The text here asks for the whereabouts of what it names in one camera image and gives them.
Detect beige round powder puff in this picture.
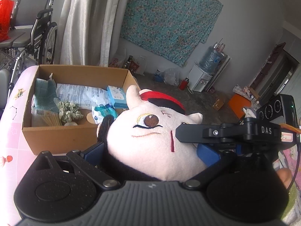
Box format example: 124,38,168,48
86,112,95,124

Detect blue teal wet wipes pack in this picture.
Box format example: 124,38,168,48
92,104,118,124

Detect plush doll black hair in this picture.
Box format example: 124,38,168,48
97,85,206,182

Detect green fabric scrunchie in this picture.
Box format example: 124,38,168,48
57,101,84,124

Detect surgical mask plastic bag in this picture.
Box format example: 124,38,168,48
56,84,111,110

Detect cotton swab packet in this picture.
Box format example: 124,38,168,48
31,107,62,127

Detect blue bandage box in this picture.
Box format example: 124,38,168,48
107,86,128,109

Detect teal checked cloth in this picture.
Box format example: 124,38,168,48
33,78,59,113

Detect person hand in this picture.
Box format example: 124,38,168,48
276,168,293,189

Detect orange box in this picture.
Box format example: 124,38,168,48
228,93,251,119

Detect small cardboard box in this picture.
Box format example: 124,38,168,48
212,98,226,111

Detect pink patterned tablecloth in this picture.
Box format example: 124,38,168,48
0,65,62,226

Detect white water dispenser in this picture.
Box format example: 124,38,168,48
187,65,212,92

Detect red thermos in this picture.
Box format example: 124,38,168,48
179,78,189,90

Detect blue water bottle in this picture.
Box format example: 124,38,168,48
198,47,223,75

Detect white shopping bag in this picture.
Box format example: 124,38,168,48
109,48,127,68

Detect wheelchair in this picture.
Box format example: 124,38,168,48
1,0,58,94

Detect beige curtain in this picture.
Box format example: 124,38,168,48
55,0,128,67

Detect red plastic bag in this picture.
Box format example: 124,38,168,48
0,0,14,42

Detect teal floral wall cloth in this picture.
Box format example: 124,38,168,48
120,0,223,66

